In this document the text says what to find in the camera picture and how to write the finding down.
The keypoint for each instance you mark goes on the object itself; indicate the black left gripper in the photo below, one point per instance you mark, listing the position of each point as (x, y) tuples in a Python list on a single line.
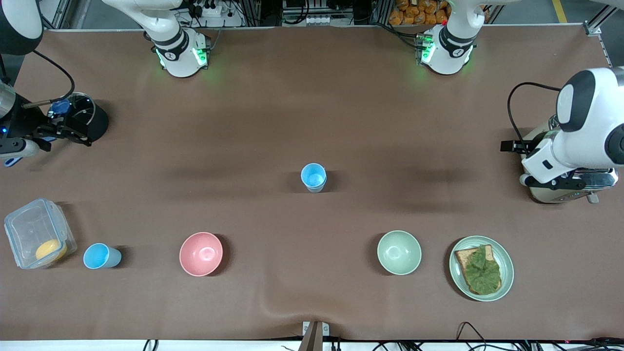
[(512, 146)]

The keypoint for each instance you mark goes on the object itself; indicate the white power strip with plugs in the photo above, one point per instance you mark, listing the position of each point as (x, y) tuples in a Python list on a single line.
[(212, 9)]

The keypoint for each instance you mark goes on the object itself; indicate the green lettuce leaf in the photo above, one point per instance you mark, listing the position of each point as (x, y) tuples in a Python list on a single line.
[(482, 273)]

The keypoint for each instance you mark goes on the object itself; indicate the pale green plate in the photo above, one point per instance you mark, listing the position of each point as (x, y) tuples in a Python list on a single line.
[(507, 273)]

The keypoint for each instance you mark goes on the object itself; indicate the clear plastic food container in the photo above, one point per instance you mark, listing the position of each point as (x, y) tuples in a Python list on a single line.
[(34, 229)]

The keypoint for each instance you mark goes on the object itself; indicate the glass lid with blue knob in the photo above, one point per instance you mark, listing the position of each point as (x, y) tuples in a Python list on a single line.
[(61, 106)]

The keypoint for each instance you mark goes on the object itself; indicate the yellow round food piece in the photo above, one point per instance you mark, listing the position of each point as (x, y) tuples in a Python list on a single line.
[(50, 251)]

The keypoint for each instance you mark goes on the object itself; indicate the pale green bowl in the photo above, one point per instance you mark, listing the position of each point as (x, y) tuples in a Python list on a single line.
[(399, 252)]

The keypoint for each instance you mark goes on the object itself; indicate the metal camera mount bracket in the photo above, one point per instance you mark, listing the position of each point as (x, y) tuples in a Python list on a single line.
[(314, 331)]

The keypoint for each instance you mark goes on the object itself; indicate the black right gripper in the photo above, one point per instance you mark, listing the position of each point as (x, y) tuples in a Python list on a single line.
[(24, 123)]

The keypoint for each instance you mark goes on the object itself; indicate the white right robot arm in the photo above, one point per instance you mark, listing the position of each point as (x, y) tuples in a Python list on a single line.
[(175, 48)]

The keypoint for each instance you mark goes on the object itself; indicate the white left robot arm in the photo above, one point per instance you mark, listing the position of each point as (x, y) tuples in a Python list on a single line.
[(590, 141)]

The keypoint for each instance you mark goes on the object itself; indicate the pink bowl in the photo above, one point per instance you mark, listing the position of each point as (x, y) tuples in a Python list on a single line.
[(201, 253)]

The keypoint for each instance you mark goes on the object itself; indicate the brown table cover mat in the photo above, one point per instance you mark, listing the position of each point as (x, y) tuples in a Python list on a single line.
[(312, 107)]

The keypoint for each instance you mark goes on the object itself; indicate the metal corner bracket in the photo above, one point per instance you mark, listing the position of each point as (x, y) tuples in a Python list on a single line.
[(593, 28)]

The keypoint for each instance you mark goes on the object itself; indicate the small white power strip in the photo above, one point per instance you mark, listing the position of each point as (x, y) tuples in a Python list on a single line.
[(319, 20)]

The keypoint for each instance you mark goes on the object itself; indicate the bag of orange buns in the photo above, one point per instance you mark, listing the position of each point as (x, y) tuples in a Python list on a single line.
[(414, 12)]

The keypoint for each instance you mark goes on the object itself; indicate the toast slice under lettuce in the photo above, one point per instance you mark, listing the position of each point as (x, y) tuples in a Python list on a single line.
[(462, 257)]

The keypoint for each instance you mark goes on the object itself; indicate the cream and chrome toaster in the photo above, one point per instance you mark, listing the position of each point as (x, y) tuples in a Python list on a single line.
[(560, 196)]

